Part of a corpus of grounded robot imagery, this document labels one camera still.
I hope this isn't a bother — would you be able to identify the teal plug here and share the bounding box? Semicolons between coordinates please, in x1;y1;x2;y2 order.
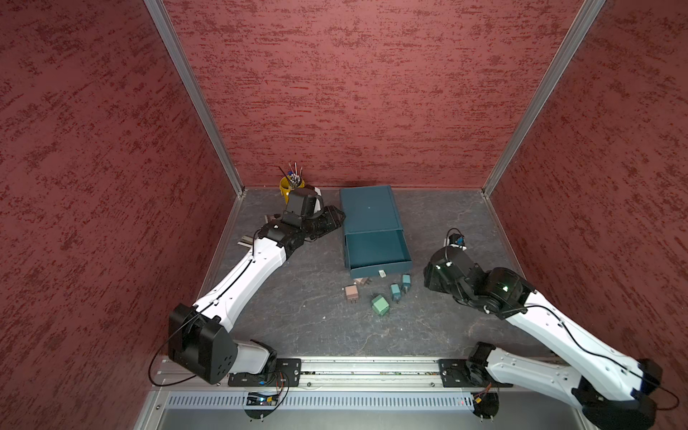
401;274;411;294
390;283;402;303

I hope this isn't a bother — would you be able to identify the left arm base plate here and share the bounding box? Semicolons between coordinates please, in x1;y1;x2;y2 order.
228;358;302;389

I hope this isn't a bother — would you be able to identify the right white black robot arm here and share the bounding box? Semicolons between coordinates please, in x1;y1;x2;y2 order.
423;245;663;429

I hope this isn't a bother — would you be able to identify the beige stapler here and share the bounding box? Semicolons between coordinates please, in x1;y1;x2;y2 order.
238;236;254;248

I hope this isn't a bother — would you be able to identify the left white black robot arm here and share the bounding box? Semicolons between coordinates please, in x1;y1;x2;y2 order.
167;206;346;384

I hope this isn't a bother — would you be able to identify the teal drawer cabinet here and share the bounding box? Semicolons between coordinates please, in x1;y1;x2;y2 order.
340;186;412;279

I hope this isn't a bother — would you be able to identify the pink plug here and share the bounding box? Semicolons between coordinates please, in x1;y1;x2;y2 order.
354;277;371;286
344;285;359;303

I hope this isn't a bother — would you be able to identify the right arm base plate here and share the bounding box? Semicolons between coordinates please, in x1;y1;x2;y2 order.
437;358;513;390

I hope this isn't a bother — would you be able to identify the yellow pen cup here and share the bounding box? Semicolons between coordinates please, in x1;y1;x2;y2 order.
279;177;305;204

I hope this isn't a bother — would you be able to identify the aluminium front rail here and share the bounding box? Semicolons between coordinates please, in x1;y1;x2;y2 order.
155;355;589;392

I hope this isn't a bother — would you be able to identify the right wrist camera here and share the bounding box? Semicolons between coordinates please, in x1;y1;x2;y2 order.
444;228;467;251

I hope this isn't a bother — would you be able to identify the green plug large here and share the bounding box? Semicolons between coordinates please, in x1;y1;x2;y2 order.
371;295;390;316

